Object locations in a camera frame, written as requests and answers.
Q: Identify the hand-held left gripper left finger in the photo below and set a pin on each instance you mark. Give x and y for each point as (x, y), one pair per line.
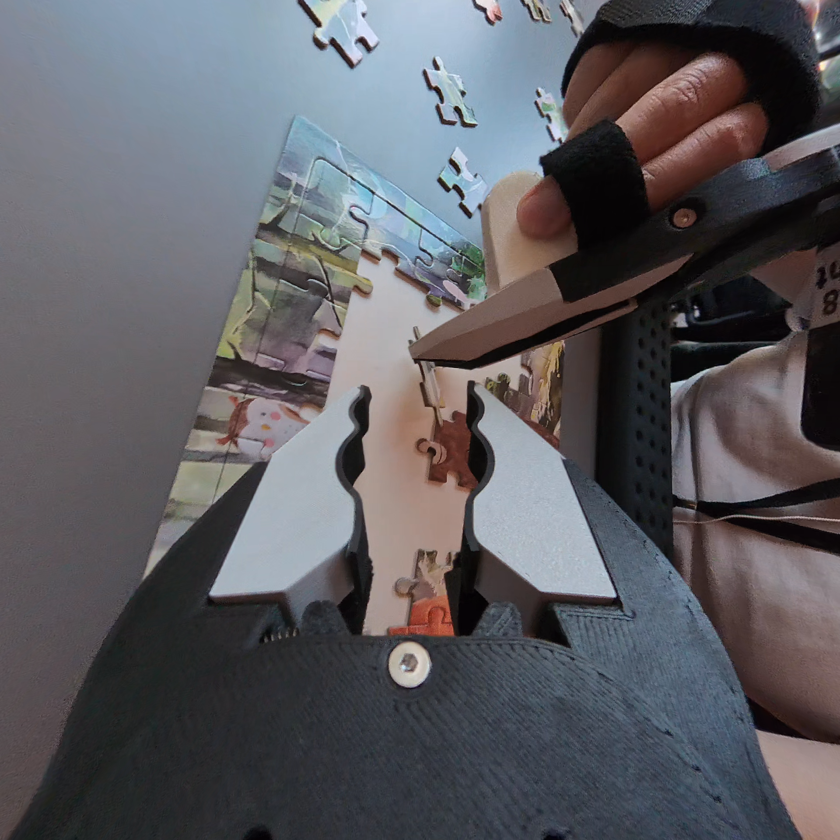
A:
(289, 525)

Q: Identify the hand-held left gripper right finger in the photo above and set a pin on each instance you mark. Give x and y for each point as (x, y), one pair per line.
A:
(538, 525)

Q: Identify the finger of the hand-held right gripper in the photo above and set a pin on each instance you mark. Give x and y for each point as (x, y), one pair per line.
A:
(525, 348)
(499, 321)

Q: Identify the yellow-marked jigsaw piece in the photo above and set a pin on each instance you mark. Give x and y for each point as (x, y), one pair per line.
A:
(432, 390)

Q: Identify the partly assembled jigsaw puzzle board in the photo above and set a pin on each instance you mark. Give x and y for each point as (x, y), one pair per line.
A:
(289, 308)

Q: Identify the group of puzzle pieces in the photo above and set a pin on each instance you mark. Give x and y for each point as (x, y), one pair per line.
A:
(453, 92)

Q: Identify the grey desk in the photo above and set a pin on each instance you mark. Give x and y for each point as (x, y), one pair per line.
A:
(98, 262)

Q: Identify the person's right hand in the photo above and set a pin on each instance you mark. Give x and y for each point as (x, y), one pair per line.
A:
(689, 111)

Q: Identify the black mesh chair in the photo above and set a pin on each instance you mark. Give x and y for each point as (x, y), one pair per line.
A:
(640, 426)

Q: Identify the person's white shirt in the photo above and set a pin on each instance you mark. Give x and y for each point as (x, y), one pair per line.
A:
(735, 426)

